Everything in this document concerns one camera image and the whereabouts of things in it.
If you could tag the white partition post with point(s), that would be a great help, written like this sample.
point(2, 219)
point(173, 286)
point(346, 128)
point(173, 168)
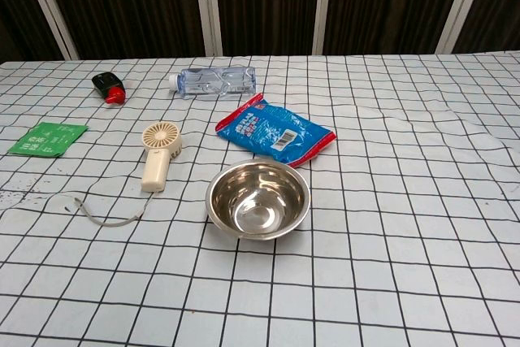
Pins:
point(207, 9)
point(459, 5)
point(48, 9)
point(325, 5)

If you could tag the green flat packet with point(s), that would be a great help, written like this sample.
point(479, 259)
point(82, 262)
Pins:
point(44, 140)

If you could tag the black bottle with red cap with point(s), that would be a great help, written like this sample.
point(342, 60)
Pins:
point(106, 81)

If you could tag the clear plastic water bottle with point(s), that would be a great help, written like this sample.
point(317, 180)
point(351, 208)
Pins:
point(219, 81)

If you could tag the blue snack bag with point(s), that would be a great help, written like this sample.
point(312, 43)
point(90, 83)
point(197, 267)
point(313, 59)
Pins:
point(268, 131)

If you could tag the small handheld fan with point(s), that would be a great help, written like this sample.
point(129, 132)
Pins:
point(156, 168)

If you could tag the white checkered tablecloth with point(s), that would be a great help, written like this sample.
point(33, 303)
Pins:
point(406, 200)

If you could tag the stainless steel bowl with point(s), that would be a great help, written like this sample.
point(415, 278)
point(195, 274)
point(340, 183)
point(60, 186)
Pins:
point(260, 217)

